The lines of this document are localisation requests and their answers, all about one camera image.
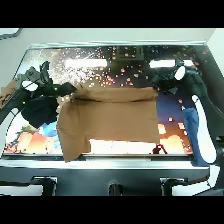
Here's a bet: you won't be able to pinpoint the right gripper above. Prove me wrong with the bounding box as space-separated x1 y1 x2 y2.
151 73 175 94

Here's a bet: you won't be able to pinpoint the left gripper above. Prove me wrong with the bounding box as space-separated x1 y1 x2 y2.
50 81 79 98

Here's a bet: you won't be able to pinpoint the brown T-shirt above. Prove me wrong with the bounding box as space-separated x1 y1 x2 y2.
55 83 162 163

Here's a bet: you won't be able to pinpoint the black garment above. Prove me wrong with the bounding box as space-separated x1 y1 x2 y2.
20 95 60 130

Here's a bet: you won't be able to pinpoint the tan garment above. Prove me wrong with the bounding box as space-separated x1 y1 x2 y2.
0 79 18 109

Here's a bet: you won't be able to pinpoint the blue jeans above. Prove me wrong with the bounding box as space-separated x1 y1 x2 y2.
181 105 210 167

